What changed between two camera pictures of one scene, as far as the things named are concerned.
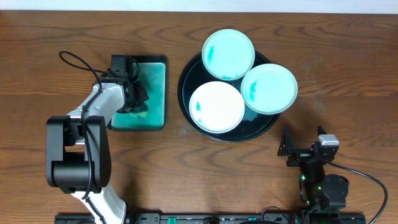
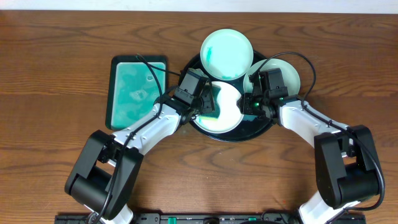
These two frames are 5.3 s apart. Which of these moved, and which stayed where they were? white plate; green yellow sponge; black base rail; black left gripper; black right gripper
Moved: black right gripper; black left gripper; green yellow sponge
Stayed: white plate; black base rail
